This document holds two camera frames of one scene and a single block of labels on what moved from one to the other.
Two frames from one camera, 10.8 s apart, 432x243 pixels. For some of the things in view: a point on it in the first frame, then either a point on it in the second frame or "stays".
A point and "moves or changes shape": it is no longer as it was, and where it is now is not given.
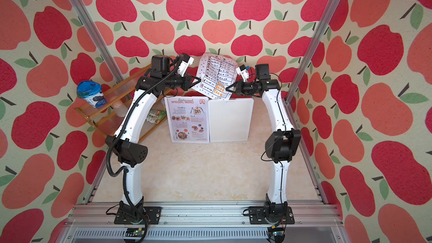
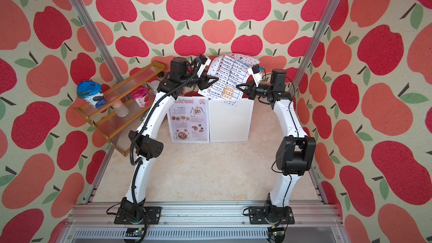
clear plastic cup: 120,108 stays
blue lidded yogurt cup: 91,93 stays
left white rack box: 188,117 stays
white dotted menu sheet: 216,72 moves or changes shape
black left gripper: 187,83 to 204,83
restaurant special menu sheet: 188,118 stays
